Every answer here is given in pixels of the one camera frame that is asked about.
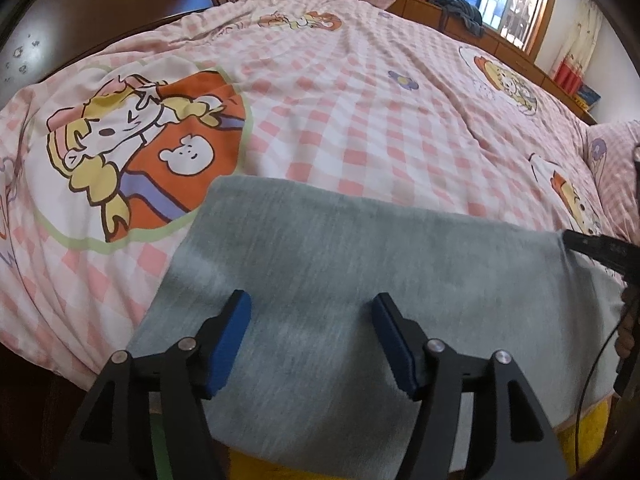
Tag person's right hand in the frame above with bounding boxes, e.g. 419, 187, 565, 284
616, 317, 637, 358

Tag blue box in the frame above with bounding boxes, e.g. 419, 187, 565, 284
575, 85, 603, 111

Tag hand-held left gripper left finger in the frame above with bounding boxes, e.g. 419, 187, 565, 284
52, 289, 252, 480

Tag black cable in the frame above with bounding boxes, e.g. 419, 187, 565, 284
574, 305, 626, 480

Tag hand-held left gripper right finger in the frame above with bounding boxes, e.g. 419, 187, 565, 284
371, 292, 571, 480

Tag dark cloth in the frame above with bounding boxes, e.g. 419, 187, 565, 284
427, 0, 486, 38

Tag wooden headboard shelf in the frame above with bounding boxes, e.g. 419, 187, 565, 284
315, 0, 601, 126

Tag white and red curtain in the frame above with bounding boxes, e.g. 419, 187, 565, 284
550, 0, 613, 93

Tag grey pants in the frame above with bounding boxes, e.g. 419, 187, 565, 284
125, 176, 626, 476

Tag pink checked cartoon blanket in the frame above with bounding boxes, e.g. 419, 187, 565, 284
0, 0, 640, 396

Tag pink checked pillow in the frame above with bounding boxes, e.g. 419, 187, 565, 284
584, 120, 640, 246

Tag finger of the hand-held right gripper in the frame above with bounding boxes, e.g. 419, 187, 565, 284
562, 229, 640, 278

